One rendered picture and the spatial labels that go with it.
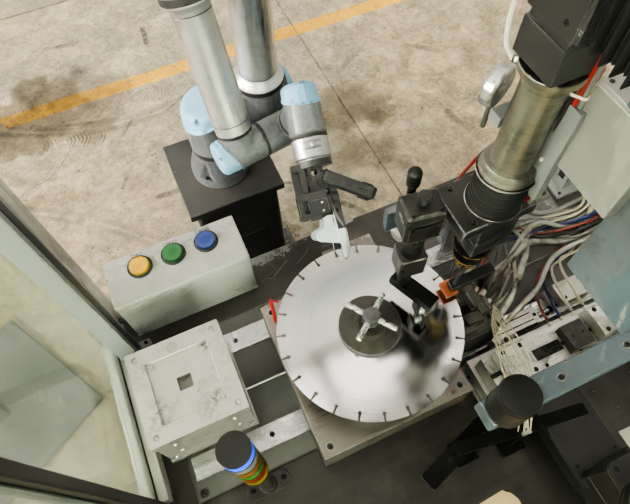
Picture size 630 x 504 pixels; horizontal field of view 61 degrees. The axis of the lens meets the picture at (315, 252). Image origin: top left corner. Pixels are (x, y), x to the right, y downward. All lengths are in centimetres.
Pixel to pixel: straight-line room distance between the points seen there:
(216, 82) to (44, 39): 229
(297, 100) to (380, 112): 150
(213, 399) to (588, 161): 70
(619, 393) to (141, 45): 259
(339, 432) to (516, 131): 61
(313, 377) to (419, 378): 18
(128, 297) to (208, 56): 48
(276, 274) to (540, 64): 82
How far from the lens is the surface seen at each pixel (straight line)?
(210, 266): 109
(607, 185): 63
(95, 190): 248
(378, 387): 93
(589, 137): 62
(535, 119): 61
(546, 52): 55
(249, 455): 70
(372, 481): 110
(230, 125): 109
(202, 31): 101
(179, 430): 99
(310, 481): 110
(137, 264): 112
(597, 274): 73
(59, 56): 315
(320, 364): 93
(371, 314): 91
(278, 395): 113
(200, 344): 103
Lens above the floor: 184
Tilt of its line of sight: 61 degrees down
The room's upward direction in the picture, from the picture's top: 3 degrees counter-clockwise
